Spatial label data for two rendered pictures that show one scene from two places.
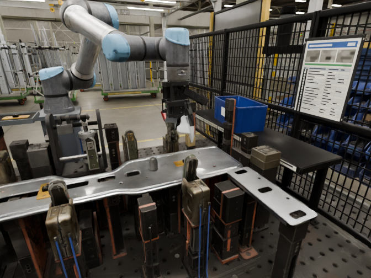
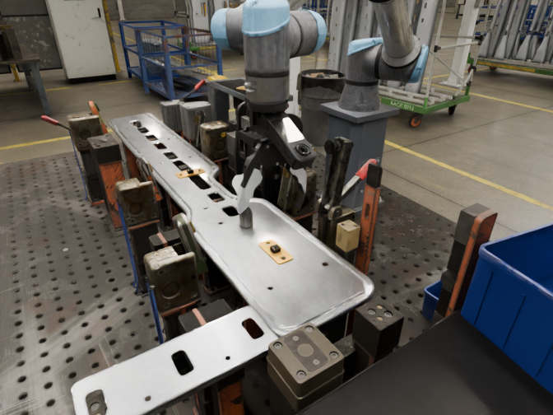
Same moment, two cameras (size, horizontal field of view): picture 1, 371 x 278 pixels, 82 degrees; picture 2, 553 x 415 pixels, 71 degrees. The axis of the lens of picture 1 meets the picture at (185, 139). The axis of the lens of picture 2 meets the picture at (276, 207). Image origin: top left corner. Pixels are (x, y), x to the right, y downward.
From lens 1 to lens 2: 91 cm
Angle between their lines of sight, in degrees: 72
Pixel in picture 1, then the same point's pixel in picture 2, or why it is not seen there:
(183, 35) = (247, 15)
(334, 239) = not seen: outside the picture
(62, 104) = (351, 96)
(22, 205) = (166, 171)
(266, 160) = (270, 359)
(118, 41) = (215, 21)
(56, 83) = (355, 63)
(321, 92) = not seen: outside the picture
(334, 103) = not seen: outside the picture
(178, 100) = (258, 134)
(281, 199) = (146, 384)
